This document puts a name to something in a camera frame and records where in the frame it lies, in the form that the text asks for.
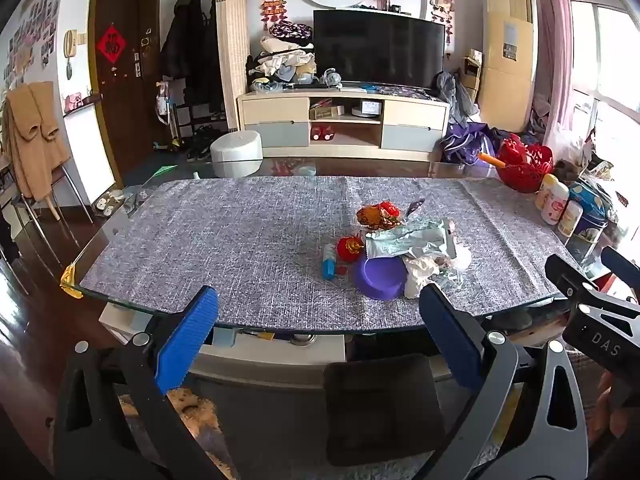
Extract yellow tape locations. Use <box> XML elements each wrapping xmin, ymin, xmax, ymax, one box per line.
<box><xmin>59</xmin><ymin>264</ymin><xmax>85</xmax><ymax>300</ymax></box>

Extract cardboard box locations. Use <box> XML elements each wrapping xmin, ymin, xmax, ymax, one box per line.
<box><xmin>461</xmin><ymin>49</ymin><xmax>483</xmax><ymax>106</ymax></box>

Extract wall intercom phone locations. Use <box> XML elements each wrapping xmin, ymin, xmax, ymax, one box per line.
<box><xmin>64</xmin><ymin>29</ymin><xmax>83</xmax><ymax>80</ymax></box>

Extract white bottle yellow cap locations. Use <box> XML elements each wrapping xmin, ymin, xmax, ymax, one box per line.
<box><xmin>535</xmin><ymin>174</ymin><xmax>558</xmax><ymax>210</ymax></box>

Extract white bottle green label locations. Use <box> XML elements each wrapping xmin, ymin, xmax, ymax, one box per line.
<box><xmin>557</xmin><ymin>201</ymin><xmax>585</xmax><ymax>237</ymax></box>

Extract beige standing air conditioner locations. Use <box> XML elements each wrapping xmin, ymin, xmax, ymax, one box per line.
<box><xmin>480</xmin><ymin>0</ymin><xmax>538</xmax><ymax>133</ymax></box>

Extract small white screen device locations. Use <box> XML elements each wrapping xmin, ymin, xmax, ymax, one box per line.
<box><xmin>352</xmin><ymin>100</ymin><xmax>383</xmax><ymax>120</ymax></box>

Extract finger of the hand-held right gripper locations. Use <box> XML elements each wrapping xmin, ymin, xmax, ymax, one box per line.
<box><xmin>601</xmin><ymin>246</ymin><xmax>640</xmax><ymax>286</ymax></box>
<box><xmin>545</xmin><ymin>254</ymin><xmax>626</xmax><ymax>307</ymax></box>

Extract dark wooden door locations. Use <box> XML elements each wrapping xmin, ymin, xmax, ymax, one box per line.
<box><xmin>89</xmin><ymin>0</ymin><xmax>163</xmax><ymax>183</ymax></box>

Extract grey woven table cloth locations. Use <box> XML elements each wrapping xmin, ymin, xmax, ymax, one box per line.
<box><xmin>80</xmin><ymin>176</ymin><xmax>586</xmax><ymax>333</ymax></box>

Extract person's right hand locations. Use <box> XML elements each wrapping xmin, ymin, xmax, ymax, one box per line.
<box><xmin>594</xmin><ymin>372</ymin><xmax>640</xmax><ymax>453</ymax></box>

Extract purple plastic bowl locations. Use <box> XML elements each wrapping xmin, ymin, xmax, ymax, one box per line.
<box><xmin>348</xmin><ymin>256</ymin><xmax>408</xmax><ymax>301</ymax></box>

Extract pile of clothes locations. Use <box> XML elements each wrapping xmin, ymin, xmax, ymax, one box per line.
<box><xmin>247</xmin><ymin>22</ymin><xmax>318</xmax><ymax>92</ymax></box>

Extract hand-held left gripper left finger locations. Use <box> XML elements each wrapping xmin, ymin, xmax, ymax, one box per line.
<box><xmin>52</xmin><ymin>285</ymin><xmax>236</xmax><ymax>480</ymax></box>

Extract purple bag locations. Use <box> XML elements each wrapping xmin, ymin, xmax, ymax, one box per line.
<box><xmin>442</xmin><ymin>121</ymin><xmax>501</xmax><ymax>166</ymax></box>

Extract white crumpled plastic bag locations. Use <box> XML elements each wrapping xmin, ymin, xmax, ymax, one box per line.
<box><xmin>402</xmin><ymin>256</ymin><xmax>441</xmax><ymax>297</ymax></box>

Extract white board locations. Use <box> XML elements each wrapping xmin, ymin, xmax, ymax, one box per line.
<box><xmin>62</xmin><ymin>105</ymin><xmax>118</xmax><ymax>206</ymax></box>

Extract black seat cushion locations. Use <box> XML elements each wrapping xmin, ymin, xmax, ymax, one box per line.
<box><xmin>322</xmin><ymin>353</ymin><xmax>446</xmax><ymax>466</ymax></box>

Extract beige coat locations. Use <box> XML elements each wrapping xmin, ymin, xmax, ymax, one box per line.
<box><xmin>4</xmin><ymin>81</ymin><xmax>71</xmax><ymax>200</ymax></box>

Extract black coats on rack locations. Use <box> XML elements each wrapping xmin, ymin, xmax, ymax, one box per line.
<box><xmin>162</xmin><ymin>0</ymin><xmax>223</xmax><ymax>111</ymax></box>

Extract window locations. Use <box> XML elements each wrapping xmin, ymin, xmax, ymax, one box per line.
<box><xmin>562</xmin><ymin>0</ymin><xmax>640</xmax><ymax>126</ymax></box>

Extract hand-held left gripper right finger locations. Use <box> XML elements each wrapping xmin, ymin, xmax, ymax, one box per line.
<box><xmin>415</xmin><ymin>284</ymin><xmax>591</xmax><ymax>480</ymax></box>

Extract beige television cabinet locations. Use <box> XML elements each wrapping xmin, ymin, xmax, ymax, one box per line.
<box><xmin>236</xmin><ymin>87</ymin><xmax>451</xmax><ymax>161</ymax></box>

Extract pink curtain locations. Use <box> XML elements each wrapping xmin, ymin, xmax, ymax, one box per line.
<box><xmin>530</xmin><ymin>0</ymin><xmax>573</xmax><ymax>141</ymax></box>

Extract white slippers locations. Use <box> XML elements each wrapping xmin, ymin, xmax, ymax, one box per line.
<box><xmin>97</xmin><ymin>191</ymin><xmax>126</xmax><ymax>216</ymax></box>

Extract grey plastic bag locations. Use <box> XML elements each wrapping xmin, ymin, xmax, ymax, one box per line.
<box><xmin>435</xmin><ymin>70</ymin><xmax>481</xmax><ymax>126</ymax></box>

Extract child scooter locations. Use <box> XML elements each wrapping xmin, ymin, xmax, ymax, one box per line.
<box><xmin>155</xmin><ymin>80</ymin><xmax>183</xmax><ymax>150</ymax></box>

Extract small box on shelf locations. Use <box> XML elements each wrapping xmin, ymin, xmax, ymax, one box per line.
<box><xmin>310</xmin><ymin>99</ymin><xmax>343</xmax><ymax>121</ymax></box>

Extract wall photo collage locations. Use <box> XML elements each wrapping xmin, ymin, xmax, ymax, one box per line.
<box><xmin>0</xmin><ymin>0</ymin><xmax>61</xmax><ymax>91</ymax></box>

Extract rattan folding screen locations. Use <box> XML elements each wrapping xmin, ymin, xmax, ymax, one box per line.
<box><xmin>217</xmin><ymin>0</ymin><xmax>249</xmax><ymax>131</ymax></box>

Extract black television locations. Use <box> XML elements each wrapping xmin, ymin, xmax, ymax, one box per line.
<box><xmin>313</xmin><ymin>9</ymin><xmax>446</xmax><ymax>90</ymax></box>

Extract red and gold ornament ball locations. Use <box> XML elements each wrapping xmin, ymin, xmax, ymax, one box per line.
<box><xmin>336</xmin><ymin>235</ymin><xmax>366</xmax><ymax>263</ymax></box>

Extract blue tin can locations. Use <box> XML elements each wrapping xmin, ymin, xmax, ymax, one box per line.
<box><xmin>570</xmin><ymin>180</ymin><xmax>613</xmax><ymax>256</ymax></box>

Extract blue and white tube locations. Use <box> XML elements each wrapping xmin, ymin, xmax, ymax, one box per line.
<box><xmin>322</xmin><ymin>243</ymin><xmax>339</xmax><ymax>280</ymax></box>

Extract white round stool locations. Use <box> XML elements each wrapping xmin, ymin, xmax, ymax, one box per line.
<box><xmin>210</xmin><ymin>131</ymin><xmax>262</xmax><ymax>178</ymax></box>

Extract black shoes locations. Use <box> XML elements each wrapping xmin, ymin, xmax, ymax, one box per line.
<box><xmin>187</xmin><ymin>125</ymin><xmax>228</xmax><ymax>161</ymax></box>

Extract red diamond door decoration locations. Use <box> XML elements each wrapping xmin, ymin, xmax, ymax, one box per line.
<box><xmin>95</xmin><ymin>22</ymin><xmax>128</xmax><ymax>66</ymax></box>

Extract silver green foil packet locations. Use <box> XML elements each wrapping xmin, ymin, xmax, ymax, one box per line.
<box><xmin>365</xmin><ymin>220</ymin><xmax>458</xmax><ymax>261</ymax></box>

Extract red plastic basket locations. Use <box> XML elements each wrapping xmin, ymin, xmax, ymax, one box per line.
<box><xmin>495</xmin><ymin>135</ymin><xmax>555</xmax><ymax>194</ymax></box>

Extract metal chair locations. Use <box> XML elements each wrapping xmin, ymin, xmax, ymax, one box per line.
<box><xmin>0</xmin><ymin>160</ymin><xmax>96</xmax><ymax>266</ymax></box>

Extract hanging doll ornament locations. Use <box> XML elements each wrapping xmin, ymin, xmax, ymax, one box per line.
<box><xmin>430</xmin><ymin>0</ymin><xmax>456</xmax><ymax>53</ymax></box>

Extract orange snack bag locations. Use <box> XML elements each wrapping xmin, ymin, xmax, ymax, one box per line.
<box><xmin>356</xmin><ymin>201</ymin><xmax>402</xmax><ymax>231</ymax></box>

